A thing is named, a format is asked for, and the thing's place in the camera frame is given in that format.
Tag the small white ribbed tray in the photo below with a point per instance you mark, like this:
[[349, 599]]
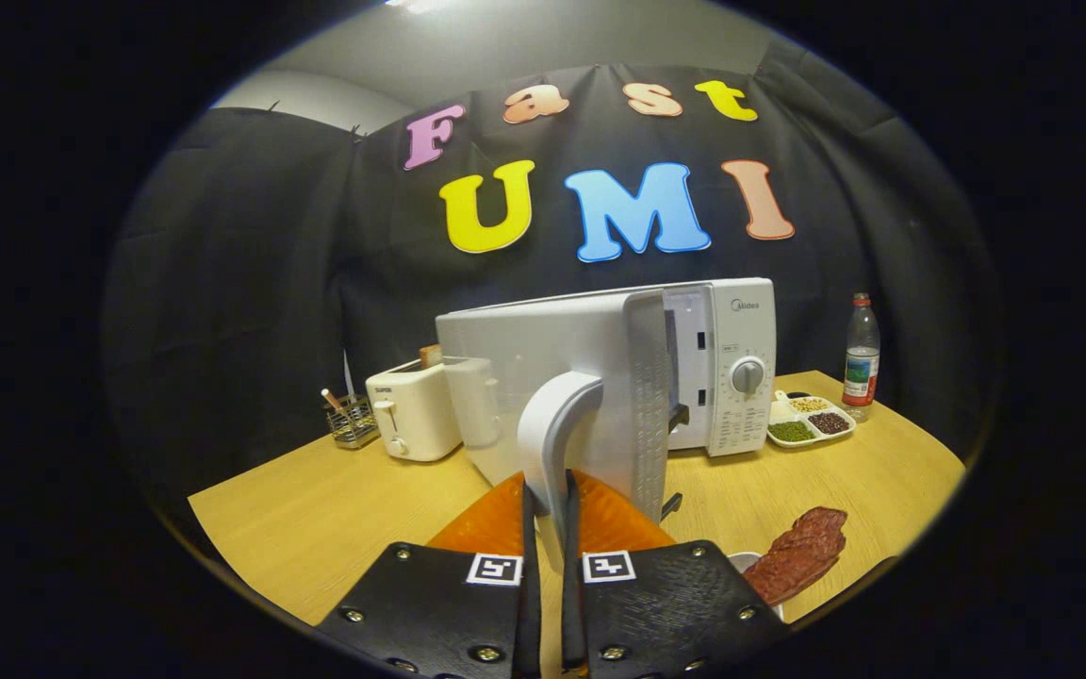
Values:
[[743, 560]]

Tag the bread slice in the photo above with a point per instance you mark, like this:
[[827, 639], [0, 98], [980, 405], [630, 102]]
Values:
[[430, 356]]

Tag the cream pop-up toaster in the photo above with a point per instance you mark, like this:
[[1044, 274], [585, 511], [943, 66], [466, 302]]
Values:
[[416, 415]]

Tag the white divided bean dish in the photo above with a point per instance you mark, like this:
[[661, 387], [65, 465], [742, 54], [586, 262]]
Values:
[[793, 431]]

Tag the red meat slice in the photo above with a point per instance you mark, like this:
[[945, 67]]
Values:
[[798, 561]]

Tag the thin white utensil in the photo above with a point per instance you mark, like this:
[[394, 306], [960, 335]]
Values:
[[349, 375]]

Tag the white toaster oven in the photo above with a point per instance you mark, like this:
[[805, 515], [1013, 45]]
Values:
[[543, 349]]

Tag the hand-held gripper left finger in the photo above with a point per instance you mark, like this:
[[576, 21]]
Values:
[[531, 604]]

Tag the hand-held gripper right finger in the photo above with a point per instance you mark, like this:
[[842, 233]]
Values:
[[571, 604]]

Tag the clear plastic water bottle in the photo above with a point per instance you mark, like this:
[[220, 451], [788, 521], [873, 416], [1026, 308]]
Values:
[[861, 372]]

